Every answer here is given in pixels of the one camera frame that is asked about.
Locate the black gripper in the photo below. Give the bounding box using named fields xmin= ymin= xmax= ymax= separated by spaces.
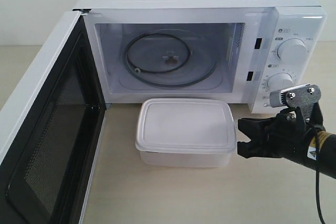
xmin=237 ymin=103 xmax=326 ymax=162

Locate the white plastic food container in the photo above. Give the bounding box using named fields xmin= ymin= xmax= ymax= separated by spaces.
xmin=135 ymin=98 xmax=237 ymax=168

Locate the white microwave door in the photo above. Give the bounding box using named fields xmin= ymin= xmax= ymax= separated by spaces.
xmin=1 ymin=11 xmax=106 ymax=223

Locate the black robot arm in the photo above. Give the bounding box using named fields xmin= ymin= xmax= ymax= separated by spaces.
xmin=237 ymin=103 xmax=335 ymax=178

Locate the white microwave oven body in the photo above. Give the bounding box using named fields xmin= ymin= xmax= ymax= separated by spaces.
xmin=73 ymin=0 xmax=327 ymax=113

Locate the upper white control knob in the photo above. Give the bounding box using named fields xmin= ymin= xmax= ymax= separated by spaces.
xmin=277 ymin=38 xmax=308 ymax=65

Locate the glass turntable plate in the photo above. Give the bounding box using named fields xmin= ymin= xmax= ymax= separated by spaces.
xmin=122 ymin=29 xmax=218 ymax=89

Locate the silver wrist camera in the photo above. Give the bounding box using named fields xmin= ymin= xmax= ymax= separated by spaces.
xmin=269 ymin=84 xmax=321 ymax=108

